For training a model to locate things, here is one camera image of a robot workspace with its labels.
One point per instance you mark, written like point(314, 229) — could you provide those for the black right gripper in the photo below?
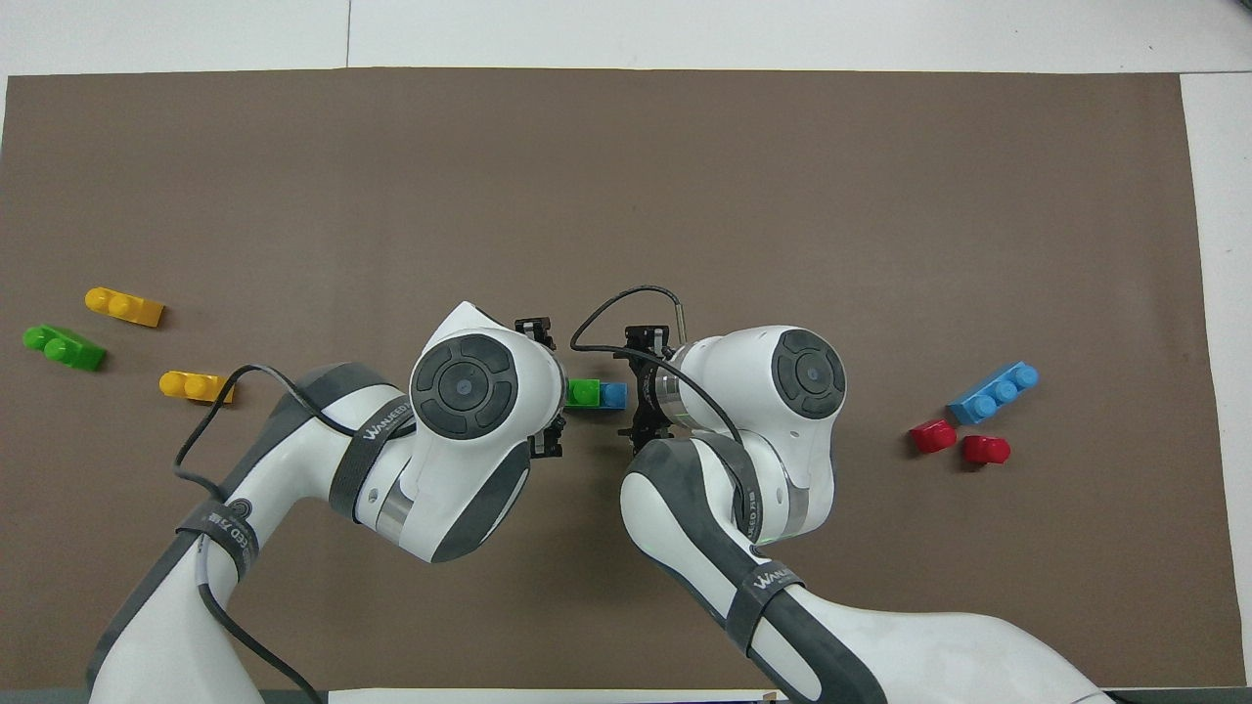
point(649, 396)

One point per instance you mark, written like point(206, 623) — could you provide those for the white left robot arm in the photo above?
point(460, 391)

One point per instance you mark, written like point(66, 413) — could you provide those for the red one-stud toy block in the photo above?
point(933, 436)
point(986, 450)

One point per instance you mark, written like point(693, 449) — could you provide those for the yellow two-stud toy block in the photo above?
point(125, 307)
point(199, 388)

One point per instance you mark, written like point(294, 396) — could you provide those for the blue three-stud toy block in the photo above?
point(993, 394)
point(613, 395)

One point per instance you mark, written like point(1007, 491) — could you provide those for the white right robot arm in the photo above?
point(782, 411)

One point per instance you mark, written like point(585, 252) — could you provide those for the brown table mat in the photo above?
point(626, 196)

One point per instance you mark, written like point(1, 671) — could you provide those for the green two-stud toy block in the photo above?
point(584, 393)
point(65, 348)

